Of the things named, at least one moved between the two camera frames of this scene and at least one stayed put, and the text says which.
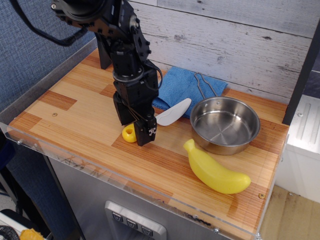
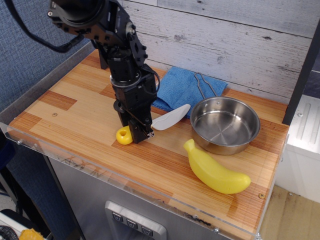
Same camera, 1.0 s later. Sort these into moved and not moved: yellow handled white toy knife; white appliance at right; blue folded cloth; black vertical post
Moved: yellow handled white toy knife
Not moved: white appliance at right; black vertical post; blue folded cloth
